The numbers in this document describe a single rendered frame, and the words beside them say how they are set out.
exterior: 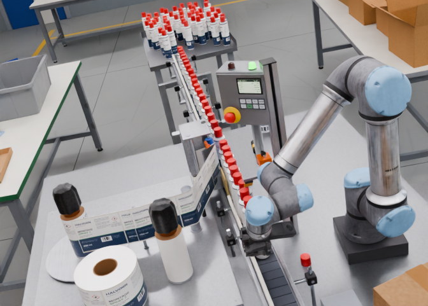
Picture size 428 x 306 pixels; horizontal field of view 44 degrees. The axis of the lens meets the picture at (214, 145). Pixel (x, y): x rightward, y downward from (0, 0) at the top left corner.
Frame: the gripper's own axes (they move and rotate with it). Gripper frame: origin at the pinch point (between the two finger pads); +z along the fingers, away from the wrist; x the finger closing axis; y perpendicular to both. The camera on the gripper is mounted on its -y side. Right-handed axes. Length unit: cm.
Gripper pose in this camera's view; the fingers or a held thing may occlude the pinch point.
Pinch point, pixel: (264, 249)
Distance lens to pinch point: 176.0
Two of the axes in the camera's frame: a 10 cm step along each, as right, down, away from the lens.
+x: 2.6, 8.2, -5.1
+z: 0.6, 5.1, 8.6
